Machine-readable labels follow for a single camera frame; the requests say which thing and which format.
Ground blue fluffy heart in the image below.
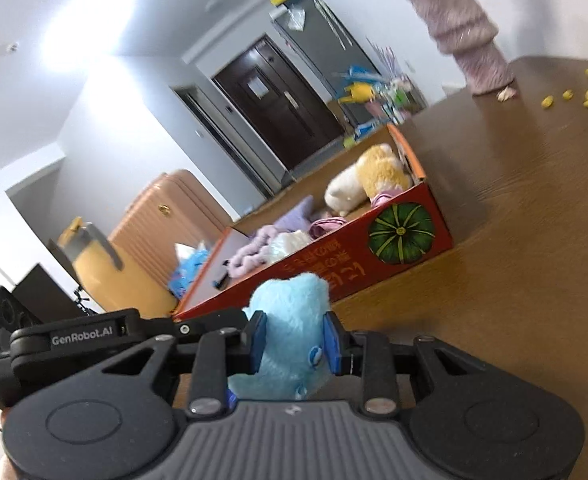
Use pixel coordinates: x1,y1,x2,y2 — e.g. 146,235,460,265
229,273,331,401

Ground pink ribbed suitcase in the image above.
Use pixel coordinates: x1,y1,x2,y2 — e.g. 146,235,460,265
108,169,232,287

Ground purple satin scrunchies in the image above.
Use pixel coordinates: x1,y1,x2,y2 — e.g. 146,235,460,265
308,190,402,240

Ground pink textured vase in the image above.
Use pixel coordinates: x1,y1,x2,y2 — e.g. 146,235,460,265
409,0,514,96

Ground purple drawstring pouch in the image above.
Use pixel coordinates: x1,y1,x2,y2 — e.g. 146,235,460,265
272,195,313,232

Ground red cardboard box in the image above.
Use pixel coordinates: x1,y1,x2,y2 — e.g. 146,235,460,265
173,125,454,321

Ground grey refrigerator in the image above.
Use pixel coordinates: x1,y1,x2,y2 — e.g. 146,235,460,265
267,0,385,106

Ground yellow blue toy pile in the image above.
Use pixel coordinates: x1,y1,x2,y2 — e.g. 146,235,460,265
337,65,388,104

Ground white yellow plush toy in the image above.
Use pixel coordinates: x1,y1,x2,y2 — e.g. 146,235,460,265
324,143,413,217

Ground ceiling light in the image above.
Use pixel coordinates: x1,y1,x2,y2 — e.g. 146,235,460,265
38,0,137,76

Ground yellow thermos jug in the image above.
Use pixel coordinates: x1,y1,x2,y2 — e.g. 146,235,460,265
57,217,177,318

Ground blue tissue pack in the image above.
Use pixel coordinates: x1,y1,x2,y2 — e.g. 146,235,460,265
168,240,209,299

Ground black paper shopping bag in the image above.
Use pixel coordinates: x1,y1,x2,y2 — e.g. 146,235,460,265
13,240,95,323

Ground dark entrance door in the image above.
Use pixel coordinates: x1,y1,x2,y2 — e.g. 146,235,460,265
213,35,345,170

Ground plastic white ball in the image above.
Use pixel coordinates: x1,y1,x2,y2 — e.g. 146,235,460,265
267,230,313,264

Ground wire storage cart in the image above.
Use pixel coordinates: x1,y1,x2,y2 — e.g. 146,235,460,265
367,77,427,126

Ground lavender towel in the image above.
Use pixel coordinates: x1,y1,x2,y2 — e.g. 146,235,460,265
227,224,280,278

